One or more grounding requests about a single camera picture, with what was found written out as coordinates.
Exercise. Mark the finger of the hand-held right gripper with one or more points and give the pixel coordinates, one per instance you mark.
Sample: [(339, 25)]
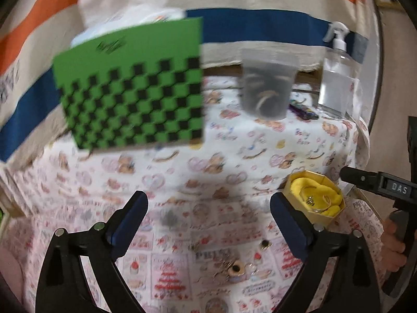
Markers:
[(360, 179)]

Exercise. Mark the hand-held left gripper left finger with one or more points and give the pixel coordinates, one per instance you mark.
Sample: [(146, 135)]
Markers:
[(128, 225)]

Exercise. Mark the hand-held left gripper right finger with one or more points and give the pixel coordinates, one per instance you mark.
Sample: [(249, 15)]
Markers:
[(288, 225)]

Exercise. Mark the small dark stud earring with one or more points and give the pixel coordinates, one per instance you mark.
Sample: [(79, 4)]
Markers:
[(265, 244)]

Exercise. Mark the gold octagonal jewelry box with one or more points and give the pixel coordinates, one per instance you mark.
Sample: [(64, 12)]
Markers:
[(293, 189)]

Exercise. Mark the small silver earring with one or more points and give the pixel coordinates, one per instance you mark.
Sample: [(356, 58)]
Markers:
[(195, 247)]

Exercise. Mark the person's right hand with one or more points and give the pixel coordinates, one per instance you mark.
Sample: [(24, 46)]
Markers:
[(392, 254)]

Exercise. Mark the yellow cushion lining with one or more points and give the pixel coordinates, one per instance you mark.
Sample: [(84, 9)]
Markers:
[(332, 189)]

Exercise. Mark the pink patchwork print cloth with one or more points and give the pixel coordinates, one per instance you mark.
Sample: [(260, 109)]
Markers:
[(202, 221)]

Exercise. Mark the bear print cloth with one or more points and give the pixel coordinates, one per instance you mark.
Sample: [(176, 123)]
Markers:
[(228, 150)]

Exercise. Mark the clear spray bottle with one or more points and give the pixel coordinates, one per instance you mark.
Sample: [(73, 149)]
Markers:
[(337, 78)]

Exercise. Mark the clear plastic jar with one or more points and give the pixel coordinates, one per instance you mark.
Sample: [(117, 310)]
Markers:
[(268, 84)]

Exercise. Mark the green checkered tissue box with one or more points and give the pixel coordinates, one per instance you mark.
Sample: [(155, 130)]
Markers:
[(136, 81)]

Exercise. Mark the striped blanket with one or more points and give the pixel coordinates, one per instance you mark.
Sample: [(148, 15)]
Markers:
[(247, 22)]

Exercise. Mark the white tissue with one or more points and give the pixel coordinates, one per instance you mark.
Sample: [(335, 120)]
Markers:
[(127, 6)]

